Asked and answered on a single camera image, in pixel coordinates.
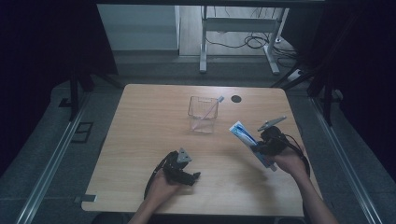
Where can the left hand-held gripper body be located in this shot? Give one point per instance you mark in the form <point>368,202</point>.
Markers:
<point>177,165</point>

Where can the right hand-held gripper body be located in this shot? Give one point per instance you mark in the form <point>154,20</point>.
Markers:
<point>274,140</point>

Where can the white blue toothpaste tube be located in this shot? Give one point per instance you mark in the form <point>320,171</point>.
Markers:
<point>246,137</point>

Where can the clear plastic cup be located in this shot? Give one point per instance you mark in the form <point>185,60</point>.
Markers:
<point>202,113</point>

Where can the pink toothbrush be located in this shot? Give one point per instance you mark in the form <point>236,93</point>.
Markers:
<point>212,108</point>

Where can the person's left hand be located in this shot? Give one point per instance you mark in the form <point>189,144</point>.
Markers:
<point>162,188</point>

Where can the person's right hand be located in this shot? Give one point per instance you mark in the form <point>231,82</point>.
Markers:
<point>289,163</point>

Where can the black round table grommet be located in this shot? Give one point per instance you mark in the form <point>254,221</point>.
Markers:
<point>236,99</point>

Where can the black metal stand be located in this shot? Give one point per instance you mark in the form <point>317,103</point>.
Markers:
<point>74,93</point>
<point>327,99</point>

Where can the white power strip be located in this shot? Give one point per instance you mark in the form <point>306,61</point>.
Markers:
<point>295,75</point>

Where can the grey tape piece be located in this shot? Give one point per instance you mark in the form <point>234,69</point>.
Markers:
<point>85,198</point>

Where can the dark curtain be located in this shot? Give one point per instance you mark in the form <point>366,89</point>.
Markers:
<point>367,77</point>
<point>37,62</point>

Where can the white cabinet panel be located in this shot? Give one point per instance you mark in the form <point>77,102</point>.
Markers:
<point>138,28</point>

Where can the metal floor rail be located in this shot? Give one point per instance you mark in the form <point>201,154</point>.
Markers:
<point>345,161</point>
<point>49,168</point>

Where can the white metal desk frame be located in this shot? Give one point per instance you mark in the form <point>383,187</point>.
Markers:
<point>204,37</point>

